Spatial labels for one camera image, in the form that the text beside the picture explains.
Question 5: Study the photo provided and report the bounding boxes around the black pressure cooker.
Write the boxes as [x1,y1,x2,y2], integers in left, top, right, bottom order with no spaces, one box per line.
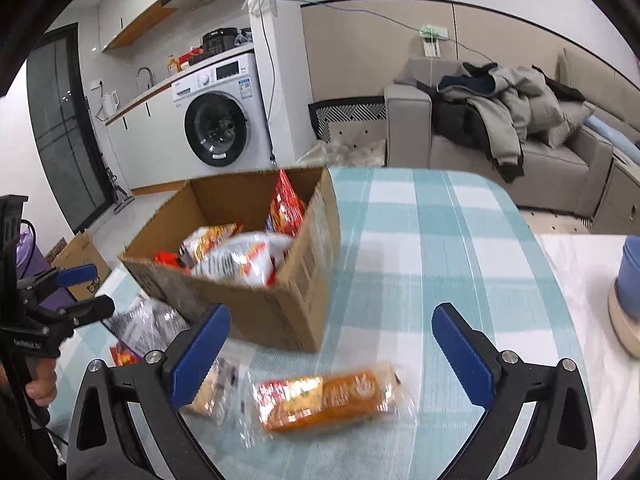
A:
[202,28,238,54]

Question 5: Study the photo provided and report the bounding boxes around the person's left hand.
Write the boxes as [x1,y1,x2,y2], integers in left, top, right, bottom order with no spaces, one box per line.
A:
[25,360,58,408]

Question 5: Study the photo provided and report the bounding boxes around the tall red snack packet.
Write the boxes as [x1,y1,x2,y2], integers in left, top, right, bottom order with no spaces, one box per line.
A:
[265,169,307,237]

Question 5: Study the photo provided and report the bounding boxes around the white wall cabinet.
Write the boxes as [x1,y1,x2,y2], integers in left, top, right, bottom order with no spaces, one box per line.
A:
[100,0,178,53]

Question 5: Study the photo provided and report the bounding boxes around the clear plastic bag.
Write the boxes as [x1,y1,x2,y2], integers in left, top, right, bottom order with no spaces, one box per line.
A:
[300,140,388,168]

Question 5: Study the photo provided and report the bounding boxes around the patterned black chair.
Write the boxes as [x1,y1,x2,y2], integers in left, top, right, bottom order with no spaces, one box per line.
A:
[307,95,388,143]

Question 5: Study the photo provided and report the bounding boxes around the grey side cabinet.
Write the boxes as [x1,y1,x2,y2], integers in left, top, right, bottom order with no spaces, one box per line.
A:
[590,152,640,236]

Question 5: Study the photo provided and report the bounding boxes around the silver purple snack packet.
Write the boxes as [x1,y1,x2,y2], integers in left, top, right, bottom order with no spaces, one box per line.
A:
[107,296,191,356]

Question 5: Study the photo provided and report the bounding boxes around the white kitchen counter cabinet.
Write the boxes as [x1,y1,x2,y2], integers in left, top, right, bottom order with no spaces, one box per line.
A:
[105,80,201,191]

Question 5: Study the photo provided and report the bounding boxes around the dotted rug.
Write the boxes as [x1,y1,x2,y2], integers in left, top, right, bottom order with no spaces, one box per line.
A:
[520,207,593,233]

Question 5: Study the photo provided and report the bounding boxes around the pale cracker packet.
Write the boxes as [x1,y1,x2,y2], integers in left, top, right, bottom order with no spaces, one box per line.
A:
[180,350,253,426]

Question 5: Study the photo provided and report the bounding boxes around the dark red snack packet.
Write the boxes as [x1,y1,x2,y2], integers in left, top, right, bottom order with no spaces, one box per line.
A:
[155,251,193,273]

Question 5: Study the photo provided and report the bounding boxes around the orange cracker packet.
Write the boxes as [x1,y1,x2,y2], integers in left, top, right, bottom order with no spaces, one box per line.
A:
[240,362,416,446]

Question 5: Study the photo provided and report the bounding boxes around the blue basin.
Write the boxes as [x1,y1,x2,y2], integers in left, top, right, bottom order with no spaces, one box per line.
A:
[615,235,640,318]

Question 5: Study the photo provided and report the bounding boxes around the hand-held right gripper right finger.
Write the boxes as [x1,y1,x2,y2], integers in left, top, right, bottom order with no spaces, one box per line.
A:
[431,302,599,480]

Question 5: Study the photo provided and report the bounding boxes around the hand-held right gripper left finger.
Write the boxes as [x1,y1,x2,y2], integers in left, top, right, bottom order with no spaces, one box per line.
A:
[66,303,232,480]

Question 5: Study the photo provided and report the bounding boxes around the grey cushion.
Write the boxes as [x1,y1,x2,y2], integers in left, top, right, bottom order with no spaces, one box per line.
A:
[530,102,596,148]

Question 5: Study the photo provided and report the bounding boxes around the black clothing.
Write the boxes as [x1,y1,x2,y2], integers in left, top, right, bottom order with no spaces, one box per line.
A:
[430,95,526,183]

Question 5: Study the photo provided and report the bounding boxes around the brown cardboard box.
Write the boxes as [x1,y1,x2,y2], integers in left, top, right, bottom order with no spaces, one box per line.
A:
[118,166,342,354]

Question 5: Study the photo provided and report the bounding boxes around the grey sofa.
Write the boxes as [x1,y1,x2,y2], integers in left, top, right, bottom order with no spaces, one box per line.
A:
[385,47,640,233]

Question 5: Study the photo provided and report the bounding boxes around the red orange snack packet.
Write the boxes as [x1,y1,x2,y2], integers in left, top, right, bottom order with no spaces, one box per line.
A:
[109,342,143,367]

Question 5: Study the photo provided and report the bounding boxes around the thin wall cable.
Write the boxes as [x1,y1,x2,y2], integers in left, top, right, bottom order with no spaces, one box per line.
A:
[299,0,497,66]

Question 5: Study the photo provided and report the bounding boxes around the white red snack packet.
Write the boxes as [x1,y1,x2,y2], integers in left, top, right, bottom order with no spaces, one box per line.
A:
[192,232,296,287]

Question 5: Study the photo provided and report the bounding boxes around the orange white snack packet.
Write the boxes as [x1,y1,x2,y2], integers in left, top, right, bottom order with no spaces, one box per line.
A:
[180,222,245,263]

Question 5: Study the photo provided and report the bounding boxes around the dark glass door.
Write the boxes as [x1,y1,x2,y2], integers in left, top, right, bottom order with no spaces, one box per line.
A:
[27,22,116,233]

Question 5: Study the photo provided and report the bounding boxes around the pile of jackets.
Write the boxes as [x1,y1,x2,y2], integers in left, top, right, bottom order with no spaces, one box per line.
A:
[440,62,551,171]

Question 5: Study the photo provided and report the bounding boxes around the floor mop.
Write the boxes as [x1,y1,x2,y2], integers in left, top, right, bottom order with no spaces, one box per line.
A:
[107,167,136,213]

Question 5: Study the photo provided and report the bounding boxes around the checkered teal tablecloth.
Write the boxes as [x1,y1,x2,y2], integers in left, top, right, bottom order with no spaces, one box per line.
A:
[47,166,593,480]

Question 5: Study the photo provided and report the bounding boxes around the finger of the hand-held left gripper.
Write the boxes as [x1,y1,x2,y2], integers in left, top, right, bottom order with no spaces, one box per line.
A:
[17,264,98,293]
[35,296,116,343]

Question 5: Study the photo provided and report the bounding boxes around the light blue pillow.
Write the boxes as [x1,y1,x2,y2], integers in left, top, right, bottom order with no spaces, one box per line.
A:
[585,115,640,149]

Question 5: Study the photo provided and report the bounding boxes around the wall socket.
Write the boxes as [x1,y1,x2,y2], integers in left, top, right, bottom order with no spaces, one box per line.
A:
[419,25,448,58]

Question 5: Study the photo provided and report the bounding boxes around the white washing machine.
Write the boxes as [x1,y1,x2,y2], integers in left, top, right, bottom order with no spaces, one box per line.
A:
[171,51,273,169]

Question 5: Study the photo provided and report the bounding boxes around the printed floor cardboard box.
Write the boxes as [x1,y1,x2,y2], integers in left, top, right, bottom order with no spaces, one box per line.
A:
[47,230,112,301]

